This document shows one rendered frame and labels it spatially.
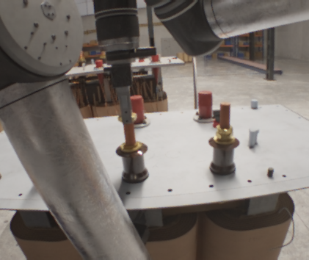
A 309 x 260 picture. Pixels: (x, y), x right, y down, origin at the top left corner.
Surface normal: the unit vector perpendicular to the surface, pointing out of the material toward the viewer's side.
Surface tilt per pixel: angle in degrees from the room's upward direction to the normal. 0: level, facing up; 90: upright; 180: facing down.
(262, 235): 90
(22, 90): 83
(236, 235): 90
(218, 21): 119
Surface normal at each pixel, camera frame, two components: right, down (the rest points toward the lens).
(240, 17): -0.45, 0.75
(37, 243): 0.01, 0.37
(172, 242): 0.25, 0.34
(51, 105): 0.74, -0.01
